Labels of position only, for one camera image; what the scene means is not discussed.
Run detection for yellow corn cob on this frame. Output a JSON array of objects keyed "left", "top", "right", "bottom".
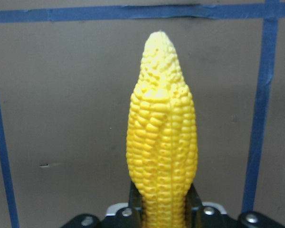
[{"left": 126, "top": 31, "right": 198, "bottom": 228}]

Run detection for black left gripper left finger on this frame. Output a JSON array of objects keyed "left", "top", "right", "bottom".
[{"left": 129, "top": 182, "right": 143, "bottom": 228}]

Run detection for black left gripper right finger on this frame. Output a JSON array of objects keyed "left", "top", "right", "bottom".
[{"left": 185, "top": 184, "right": 203, "bottom": 228}]

